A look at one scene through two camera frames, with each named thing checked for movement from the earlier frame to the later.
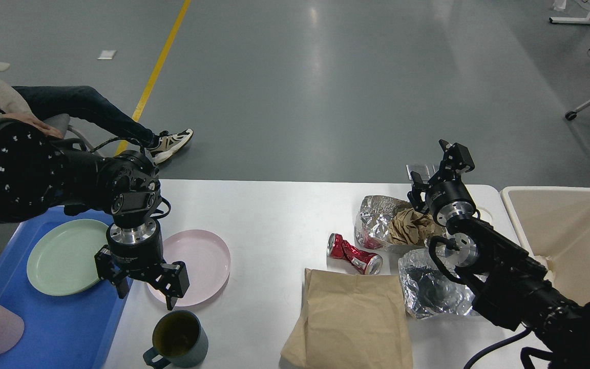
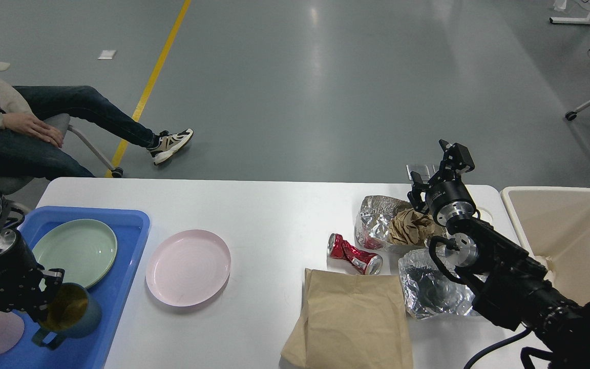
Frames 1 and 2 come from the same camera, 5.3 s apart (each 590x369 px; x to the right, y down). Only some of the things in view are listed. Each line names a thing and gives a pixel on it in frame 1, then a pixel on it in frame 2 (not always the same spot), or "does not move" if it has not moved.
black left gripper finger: (173, 282) to (53, 278)
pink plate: (208, 262) does not move
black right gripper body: (449, 200) does not move
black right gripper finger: (418, 186) does not move
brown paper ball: (407, 226) does not move
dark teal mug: (178, 340) to (72, 313)
